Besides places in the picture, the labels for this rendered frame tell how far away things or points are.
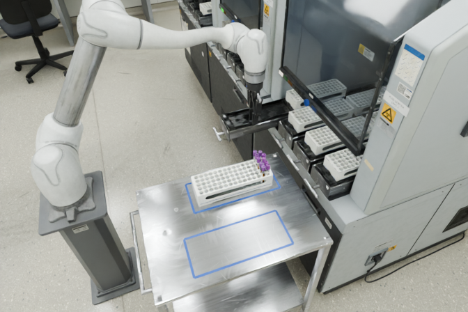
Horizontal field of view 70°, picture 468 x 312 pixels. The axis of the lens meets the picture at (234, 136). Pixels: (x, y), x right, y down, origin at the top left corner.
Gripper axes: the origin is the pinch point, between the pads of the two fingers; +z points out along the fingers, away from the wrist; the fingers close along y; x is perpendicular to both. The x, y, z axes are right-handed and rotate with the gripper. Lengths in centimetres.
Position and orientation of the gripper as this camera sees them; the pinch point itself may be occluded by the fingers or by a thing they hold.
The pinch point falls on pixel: (253, 115)
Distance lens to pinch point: 158.2
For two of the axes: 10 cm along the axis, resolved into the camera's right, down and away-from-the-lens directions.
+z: 0.2, 7.4, 6.7
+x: -9.3, 2.6, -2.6
